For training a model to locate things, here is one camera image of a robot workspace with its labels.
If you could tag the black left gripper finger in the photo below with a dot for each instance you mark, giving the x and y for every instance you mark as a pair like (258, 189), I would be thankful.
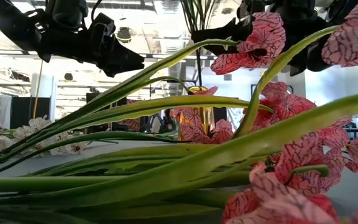
(120, 60)

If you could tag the round ceiling lamp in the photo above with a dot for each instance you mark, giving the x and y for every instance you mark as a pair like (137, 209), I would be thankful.
(123, 35)

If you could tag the red mandala tapestry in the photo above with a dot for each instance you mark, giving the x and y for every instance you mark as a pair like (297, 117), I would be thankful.
(134, 124)

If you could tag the yellow glass vase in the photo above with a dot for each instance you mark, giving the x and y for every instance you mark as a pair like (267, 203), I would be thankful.
(207, 118)

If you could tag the white artificial flower bunch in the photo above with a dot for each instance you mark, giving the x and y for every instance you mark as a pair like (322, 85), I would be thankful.
(39, 124)
(197, 21)

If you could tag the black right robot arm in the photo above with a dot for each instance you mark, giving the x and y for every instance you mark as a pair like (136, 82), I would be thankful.
(337, 9)

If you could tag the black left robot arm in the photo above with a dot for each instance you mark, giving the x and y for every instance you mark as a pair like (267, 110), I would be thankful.
(8, 18)

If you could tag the black partition panel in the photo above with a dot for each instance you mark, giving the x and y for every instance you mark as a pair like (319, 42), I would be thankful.
(23, 112)

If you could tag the person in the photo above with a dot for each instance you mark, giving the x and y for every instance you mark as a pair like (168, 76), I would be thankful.
(167, 121)

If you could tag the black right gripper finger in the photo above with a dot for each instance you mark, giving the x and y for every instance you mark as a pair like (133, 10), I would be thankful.
(219, 34)

